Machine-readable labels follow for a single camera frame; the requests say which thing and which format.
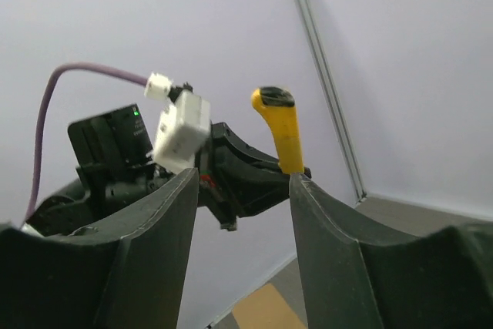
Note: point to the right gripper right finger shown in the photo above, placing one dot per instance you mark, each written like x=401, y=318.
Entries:
x=358, y=273

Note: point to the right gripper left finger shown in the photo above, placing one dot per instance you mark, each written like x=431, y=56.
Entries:
x=124, y=271

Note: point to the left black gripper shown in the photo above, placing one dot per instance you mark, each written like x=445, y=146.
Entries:
x=229, y=190

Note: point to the yellow utility knife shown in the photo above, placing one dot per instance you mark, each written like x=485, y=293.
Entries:
x=277, y=107

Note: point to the brown cardboard express box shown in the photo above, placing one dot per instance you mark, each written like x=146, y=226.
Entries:
x=266, y=308

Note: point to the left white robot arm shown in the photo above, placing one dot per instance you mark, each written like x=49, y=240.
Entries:
x=115, y=170

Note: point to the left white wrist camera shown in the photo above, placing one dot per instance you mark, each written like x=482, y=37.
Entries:
x=184, y=124

